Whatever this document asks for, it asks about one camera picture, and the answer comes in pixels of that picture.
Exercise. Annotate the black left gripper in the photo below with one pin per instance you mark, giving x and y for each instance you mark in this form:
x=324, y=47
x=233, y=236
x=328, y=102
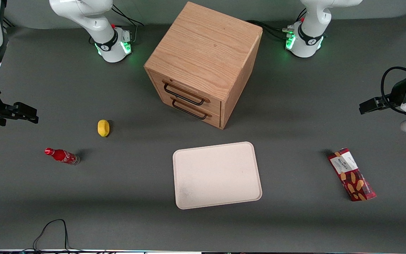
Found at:
x=390, y=100

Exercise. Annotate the red cookie box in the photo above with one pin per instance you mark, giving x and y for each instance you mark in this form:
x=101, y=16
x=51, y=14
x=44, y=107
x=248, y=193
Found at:
x=351, y=174

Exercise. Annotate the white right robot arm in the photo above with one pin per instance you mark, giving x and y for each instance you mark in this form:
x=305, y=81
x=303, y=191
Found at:
x=111, y=49

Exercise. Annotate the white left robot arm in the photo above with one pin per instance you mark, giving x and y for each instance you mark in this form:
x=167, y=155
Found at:
x=308, y=46

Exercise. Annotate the cream plastic tray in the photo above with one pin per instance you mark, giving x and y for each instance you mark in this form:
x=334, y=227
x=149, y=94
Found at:
x=217, y=174

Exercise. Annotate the red cola bottle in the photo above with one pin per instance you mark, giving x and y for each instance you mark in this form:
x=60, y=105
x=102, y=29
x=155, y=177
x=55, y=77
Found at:
x=62, y=156

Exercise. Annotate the yellow lemon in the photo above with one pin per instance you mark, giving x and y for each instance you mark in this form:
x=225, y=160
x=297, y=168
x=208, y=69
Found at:
x=103, y=128

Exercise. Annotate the wooden two-drawer cabinet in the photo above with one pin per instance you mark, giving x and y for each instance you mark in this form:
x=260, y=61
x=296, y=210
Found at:
x=206, y=46

